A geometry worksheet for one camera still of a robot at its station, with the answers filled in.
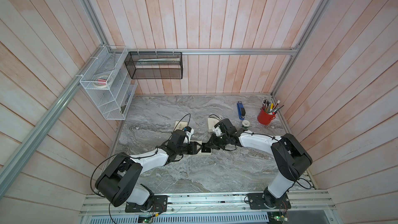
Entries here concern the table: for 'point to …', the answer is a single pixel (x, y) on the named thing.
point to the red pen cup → (265, 117)
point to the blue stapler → (241, 111)
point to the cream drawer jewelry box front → (179, 126)
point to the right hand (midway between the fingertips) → (205, 144)
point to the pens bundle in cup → (270, 108)
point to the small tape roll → (245, 123)
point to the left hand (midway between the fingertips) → (199, 148)
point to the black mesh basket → (155, 65)
